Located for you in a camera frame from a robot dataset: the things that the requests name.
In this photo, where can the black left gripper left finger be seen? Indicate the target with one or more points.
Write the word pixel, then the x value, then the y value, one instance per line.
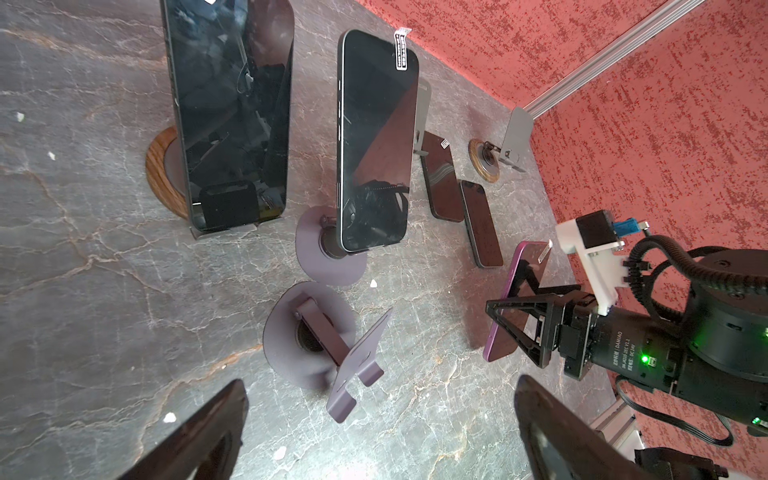
pixel 206 446

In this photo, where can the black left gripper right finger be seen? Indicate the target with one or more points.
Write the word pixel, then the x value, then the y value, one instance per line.
pixel 559 445

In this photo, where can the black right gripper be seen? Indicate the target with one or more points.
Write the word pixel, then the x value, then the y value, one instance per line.
pixel 560 322

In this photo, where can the green-edged black phone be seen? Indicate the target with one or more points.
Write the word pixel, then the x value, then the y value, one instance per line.
pixel 480 226

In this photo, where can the dark phone with sticker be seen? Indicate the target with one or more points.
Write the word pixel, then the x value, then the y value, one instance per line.
pixel 440 178

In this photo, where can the grey stand wooden base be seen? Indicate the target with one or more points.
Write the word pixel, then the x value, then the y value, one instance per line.
pixel 514 150

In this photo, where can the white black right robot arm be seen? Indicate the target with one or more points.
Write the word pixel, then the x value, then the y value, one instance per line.
pixel 715 357

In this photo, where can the purple round stand front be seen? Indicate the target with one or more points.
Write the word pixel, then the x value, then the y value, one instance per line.
pixel 310 340

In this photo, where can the wooden round base stand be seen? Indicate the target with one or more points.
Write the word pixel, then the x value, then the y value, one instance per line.
pixel 165 171

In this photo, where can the grey metal phone stand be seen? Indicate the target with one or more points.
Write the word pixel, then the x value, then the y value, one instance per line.
pixel 422 107

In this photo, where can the silver-edged phone with sticker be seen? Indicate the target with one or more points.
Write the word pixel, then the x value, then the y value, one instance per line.
pixel 377 101

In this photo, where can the black phone on wooden stand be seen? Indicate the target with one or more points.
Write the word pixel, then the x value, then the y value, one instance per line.
pixel 230 65

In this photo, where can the aluminium corner post right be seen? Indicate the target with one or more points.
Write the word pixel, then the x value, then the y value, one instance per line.
pixel 657 21

